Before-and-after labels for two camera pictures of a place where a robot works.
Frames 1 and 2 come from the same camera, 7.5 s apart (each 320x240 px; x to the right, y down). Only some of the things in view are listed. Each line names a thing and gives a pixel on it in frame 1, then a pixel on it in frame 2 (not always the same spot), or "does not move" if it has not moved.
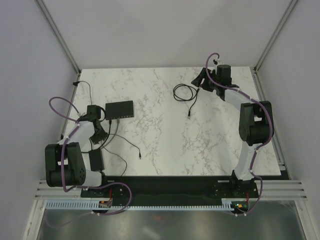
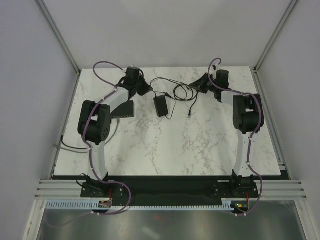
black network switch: (119, 109) does not move
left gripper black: (103, 135) to (147, 88)
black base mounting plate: (137, 189) does not move
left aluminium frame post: (61, 40) does not move
